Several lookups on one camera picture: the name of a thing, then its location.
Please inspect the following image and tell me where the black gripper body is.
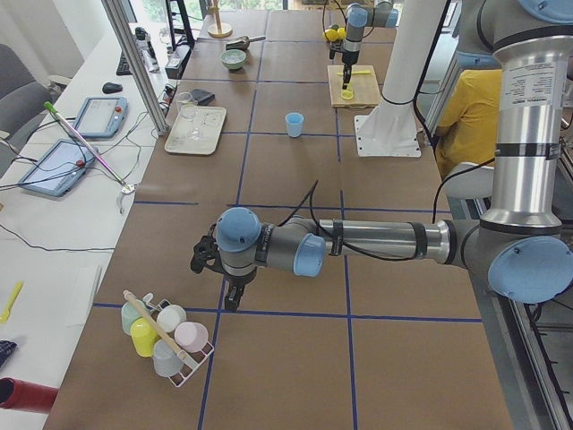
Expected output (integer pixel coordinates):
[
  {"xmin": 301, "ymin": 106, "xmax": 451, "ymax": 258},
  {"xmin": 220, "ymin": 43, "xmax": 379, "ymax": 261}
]
[
  {"xmin": 224, "ymin": 264, "xmax": 257, "ymax": 288},
  {"xmin": 342, "ymin": 39, "xmax": 361, "ymax": 68}
]

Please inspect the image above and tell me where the yellow lemon slice stack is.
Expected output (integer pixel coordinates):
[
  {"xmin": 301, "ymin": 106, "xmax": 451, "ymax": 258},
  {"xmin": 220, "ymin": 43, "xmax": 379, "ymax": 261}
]
[{"xmin": 341, "ymin": 90, "xmax": 354, "ymax": 100}]

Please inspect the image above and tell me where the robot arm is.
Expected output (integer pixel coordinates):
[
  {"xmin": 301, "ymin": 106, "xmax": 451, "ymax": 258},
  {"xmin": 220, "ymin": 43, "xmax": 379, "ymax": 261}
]
[
  {"xmin": 212, "ymin": 1, "xmax": 572, "ymax": 311},
  {"xmin": 342, "ymin": 1, "xmax": 398, "ymax": 90}
]

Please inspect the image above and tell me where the white cup in rack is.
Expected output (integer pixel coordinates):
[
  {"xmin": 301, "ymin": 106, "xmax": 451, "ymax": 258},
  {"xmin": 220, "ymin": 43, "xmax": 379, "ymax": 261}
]
[{"xmin": 157, "ymin": 305, "xmax": 186, "ymax": 333}]

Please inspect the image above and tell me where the light blue cup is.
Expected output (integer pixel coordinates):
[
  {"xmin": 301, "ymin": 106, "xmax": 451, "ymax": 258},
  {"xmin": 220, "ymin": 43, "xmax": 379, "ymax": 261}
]
[{"xmin": 285, "ymin": 112, "xmax": 304, "ymax": 138}]

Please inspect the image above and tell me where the grey cup in rack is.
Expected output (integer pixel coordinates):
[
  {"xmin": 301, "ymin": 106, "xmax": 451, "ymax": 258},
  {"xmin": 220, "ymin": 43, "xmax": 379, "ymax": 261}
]
[{"xmin": 152, "ymin": 340, "xmax": 183, "ymax": 377}]

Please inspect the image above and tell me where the yellow cup in rack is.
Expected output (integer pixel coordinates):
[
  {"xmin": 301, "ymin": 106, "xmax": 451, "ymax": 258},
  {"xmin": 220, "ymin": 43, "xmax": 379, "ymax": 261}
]
[{"xmin": 130, "ymin": 317, "xmax": 159, "ymax": 357}]

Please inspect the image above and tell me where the green cup in rack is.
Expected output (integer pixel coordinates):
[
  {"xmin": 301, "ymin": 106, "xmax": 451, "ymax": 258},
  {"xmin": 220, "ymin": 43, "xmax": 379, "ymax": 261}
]
[{"xmin": 120, "ymin": 302, "xmax": 141, "ymax": 335}]

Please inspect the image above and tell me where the yellow plastic knife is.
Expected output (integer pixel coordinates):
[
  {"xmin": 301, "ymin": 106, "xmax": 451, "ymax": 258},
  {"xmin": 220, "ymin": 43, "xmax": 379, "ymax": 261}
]
[{"xmin": 337, "ymin": 69, "xmax": 372, "ymax": 76}]

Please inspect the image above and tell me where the wooden cutting board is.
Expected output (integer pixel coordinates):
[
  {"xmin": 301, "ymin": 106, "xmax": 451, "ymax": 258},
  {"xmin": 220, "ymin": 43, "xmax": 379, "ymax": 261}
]
[{"xmin": 328, "ymin": 65, "xmax": 381, "ymax": 108}]

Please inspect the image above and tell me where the metal ice scoop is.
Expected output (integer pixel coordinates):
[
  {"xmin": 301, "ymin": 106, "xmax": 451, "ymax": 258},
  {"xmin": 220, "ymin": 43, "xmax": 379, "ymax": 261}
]
[{"xmin": 225, "ymin": 35, "xmax": 266, "ymax": 50}]

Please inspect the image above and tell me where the green bowl of ice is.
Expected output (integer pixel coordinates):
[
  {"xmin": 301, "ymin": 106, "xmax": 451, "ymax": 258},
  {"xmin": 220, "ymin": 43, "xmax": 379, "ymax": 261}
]
[{"xmin": 220, "ymin": 49, "xmax": 247, "ymax": 71}]

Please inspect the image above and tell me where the wooden mug tree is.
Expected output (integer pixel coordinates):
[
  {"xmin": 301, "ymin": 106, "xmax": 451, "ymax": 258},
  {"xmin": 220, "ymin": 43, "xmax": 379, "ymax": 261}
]
[{"xmin": 207, "ymin": 0, "xmax": 233, "ymax": 39}]

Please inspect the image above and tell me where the person in yellow shirt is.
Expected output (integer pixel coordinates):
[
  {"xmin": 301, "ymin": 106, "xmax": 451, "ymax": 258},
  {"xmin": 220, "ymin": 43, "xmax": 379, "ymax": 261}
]
[{"xmin": 435, "ymin": 69, "xmax": 502, "ymax": 178}]

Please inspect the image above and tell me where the grey folded cloth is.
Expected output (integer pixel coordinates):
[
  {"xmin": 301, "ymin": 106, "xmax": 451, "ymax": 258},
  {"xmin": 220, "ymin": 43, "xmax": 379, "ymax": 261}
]
[{"xmin": 190, "ymin": 89, "xmax": 215, "ymax": 106}]

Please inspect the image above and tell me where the cream bear tray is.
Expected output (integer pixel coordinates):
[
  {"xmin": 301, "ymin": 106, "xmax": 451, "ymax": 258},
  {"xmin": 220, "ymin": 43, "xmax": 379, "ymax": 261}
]
[{"xmin": 164, "ymin": 107, "xmax": 227, "ymax": 156}]

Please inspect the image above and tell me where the clear wine glass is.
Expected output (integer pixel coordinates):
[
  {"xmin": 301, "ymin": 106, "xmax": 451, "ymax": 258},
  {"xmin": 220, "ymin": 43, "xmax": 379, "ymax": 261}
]
[{"xmin": 175, "ymin": 91, "xmax": 201, "ymax": 140}]

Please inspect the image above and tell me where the black box device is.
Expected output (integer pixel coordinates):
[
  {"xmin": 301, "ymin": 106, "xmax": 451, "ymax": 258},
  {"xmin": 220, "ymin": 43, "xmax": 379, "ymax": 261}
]
[{"xmin": 165, "ymin": 45, "xmax": 192, "ymax": 80}]

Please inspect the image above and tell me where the near blue teach pendant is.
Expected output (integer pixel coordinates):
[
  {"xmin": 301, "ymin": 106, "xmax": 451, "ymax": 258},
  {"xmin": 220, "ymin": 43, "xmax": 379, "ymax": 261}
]
[{"xmin": 18, "ymin": 139, "xmax": 96, "ymax": 197}]

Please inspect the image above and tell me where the blue teach pendant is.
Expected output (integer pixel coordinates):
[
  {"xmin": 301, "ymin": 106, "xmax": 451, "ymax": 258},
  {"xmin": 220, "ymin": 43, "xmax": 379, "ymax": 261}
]
[
  {"xmin": 73, "ymin": 97, "xmax": 128, "ymax": 140},
  {"xmin": 18, "ymin": 139, "xmax": 96, "ymax": 197}
]

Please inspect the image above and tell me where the far blue teach pendant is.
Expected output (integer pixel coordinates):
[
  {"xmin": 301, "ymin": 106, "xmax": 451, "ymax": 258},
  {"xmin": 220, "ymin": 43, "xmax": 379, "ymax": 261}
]
[{"xmin": 73, "ymin": 97, "xmax": 128, "ymax": 140}]

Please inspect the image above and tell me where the black keyboard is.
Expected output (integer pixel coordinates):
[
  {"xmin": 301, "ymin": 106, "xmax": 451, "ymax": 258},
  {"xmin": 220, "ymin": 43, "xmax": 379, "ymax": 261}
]
[{"xmin": 115, "ymin": 53, "xmax": 132, "ymax": 76}]

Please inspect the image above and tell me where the red cylinder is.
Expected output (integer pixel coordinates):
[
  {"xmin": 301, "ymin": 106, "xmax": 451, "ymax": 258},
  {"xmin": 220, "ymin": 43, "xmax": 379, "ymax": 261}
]
[{"xmin": 1, "ymin": 377, "xmax": 58, "ymax": 414}]

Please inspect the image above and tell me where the black computer mouse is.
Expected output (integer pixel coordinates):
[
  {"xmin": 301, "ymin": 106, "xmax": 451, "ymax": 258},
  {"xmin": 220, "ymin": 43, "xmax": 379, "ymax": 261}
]
[{"xmin": 102, "ymin": 82, "xmax": 123, "ymax": 94}]

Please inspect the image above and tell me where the metal stirring rod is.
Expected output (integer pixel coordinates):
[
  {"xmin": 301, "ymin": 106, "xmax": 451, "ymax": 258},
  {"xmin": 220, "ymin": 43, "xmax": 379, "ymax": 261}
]
[{"xmin": 44, "ymin": 101, "xmax": 136, "ymax": 194}]

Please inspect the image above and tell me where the grey office chair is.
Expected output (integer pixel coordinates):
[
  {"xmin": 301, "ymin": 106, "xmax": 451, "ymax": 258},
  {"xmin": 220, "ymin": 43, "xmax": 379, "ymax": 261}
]
[{"xmin": 1, "ymin": 44, "xmax": 52, "ymax": 176}]

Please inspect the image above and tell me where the white wire cup rack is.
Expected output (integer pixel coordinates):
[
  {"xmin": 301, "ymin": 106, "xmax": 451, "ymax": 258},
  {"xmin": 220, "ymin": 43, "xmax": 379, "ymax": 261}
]
[{"xmin": 143, "ymin": 293, "xmax": 214, "ymax": 387}]

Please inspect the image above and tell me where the wooden rack handle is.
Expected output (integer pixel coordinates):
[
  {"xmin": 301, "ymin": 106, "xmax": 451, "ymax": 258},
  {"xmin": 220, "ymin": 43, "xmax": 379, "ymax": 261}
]
[{"xmin": 123, "ymin": 289, "xmax": 186, "ymax": 361}]

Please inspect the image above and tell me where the aluminium frame post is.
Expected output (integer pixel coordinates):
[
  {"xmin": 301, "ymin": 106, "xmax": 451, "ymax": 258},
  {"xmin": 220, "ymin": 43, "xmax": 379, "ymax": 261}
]
[{"xmin": 101, "ymin": 0, "xmax": 169, "ymax": 136}]

